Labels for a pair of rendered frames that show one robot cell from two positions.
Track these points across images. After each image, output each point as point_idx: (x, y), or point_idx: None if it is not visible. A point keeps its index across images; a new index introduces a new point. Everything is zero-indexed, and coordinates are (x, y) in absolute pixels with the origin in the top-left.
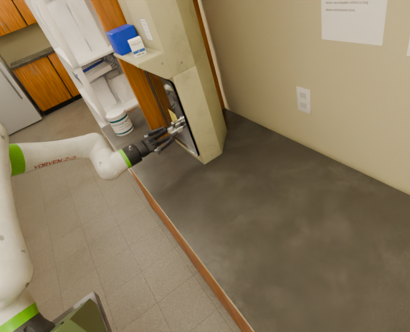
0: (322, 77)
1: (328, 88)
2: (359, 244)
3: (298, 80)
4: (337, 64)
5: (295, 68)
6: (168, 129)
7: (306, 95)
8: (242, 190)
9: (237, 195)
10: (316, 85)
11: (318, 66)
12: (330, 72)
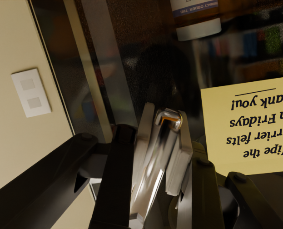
0: (16, 143)
1: (2, 131)
2: None
3: (52, 121)
4: (2, 167)
5: (62, 139)
6: (166, 190)
7: (28, 107)
8: None
9: None
10: (20, 127)
11: (27, 156)
12: (7, 155)
